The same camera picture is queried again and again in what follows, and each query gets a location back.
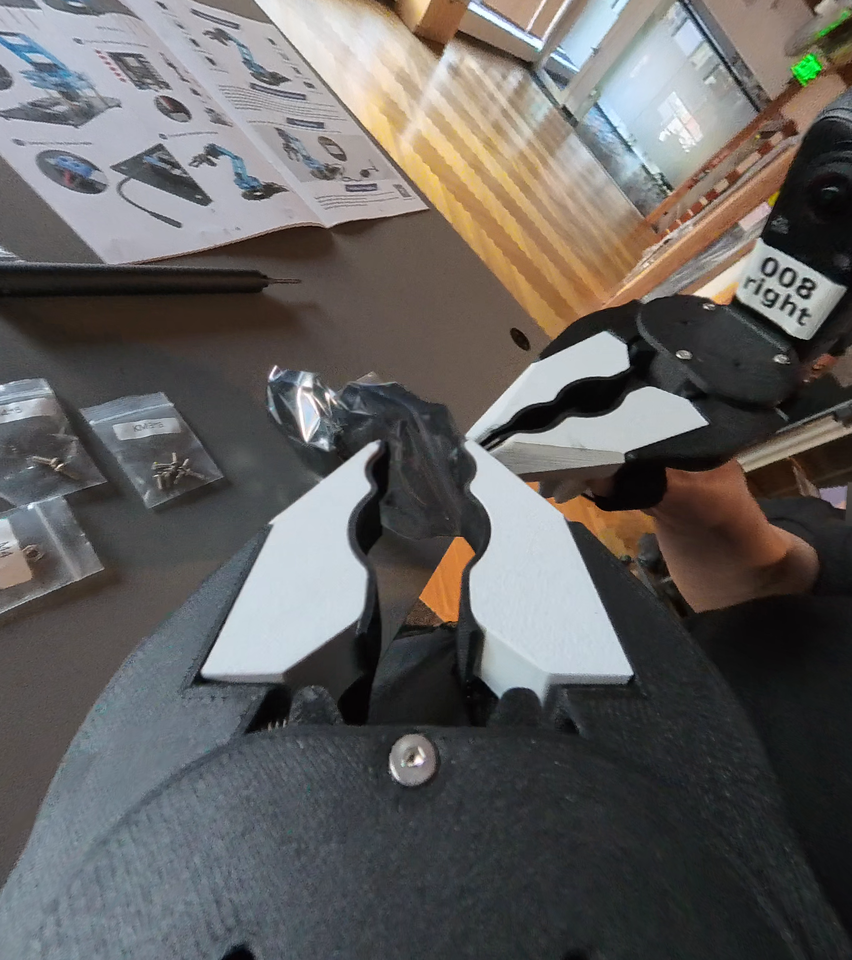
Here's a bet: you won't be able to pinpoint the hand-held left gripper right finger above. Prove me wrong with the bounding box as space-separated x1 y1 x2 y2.
456 443 638 703

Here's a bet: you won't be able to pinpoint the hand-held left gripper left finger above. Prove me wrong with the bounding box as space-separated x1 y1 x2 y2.
198 440 391 696

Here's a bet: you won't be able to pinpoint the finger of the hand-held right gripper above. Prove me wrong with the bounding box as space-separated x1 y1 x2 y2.
464 330 643 442
471 387 746 499

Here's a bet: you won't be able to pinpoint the dark parts bag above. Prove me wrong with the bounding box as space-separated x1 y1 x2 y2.
266 365 475 544

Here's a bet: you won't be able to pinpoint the dark grey desk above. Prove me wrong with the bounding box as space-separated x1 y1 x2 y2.
0 0 670 960

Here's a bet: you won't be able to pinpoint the person's right hand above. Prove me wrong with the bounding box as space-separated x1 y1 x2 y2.
648 458 824 616

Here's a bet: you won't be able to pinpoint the scattered small clear zip bags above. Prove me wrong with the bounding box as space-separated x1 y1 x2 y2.
0 210 227 640

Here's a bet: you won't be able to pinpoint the black screwdriver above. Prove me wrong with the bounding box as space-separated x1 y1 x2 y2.
0 258 304 300

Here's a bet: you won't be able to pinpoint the printed instruction manual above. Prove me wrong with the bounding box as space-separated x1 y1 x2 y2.
0 0 430 267

